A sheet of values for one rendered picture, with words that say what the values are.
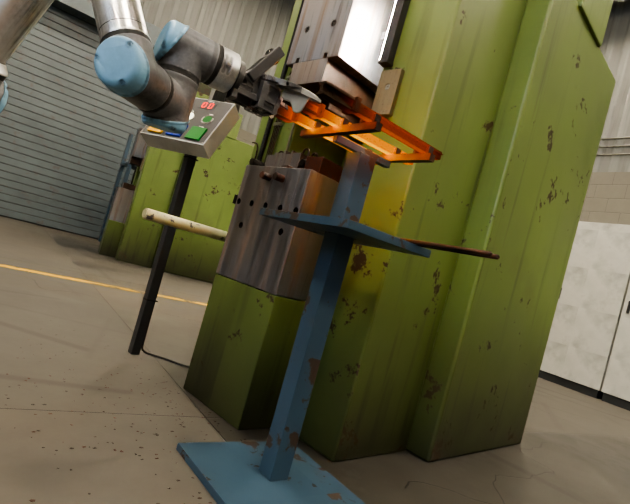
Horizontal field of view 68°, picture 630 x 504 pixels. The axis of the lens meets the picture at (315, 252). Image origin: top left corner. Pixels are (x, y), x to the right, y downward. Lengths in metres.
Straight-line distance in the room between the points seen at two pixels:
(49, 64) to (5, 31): 8.28
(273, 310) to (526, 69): 1.35
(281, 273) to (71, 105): 8.22
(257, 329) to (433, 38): 1.17
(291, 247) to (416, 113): 0.62
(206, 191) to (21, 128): 3.98
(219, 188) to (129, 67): 5.67
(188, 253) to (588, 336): 5.13
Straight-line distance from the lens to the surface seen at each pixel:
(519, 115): 2.05
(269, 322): 1.61
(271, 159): 1.91
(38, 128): 9.48
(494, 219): 1.93
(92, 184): 9.52
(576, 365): 6.72
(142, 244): 6.48
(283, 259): 1.60
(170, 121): 1.03
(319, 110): 1.24
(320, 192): 1.66
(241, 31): 10.87
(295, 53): 2.07
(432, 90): 1.71
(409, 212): 1.62
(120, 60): 0.93
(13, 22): 1.37
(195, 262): 6.51
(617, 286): 6.66
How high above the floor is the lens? 0.60
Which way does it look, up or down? 2 degrees up
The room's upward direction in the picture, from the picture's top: 16 degrees clockwise
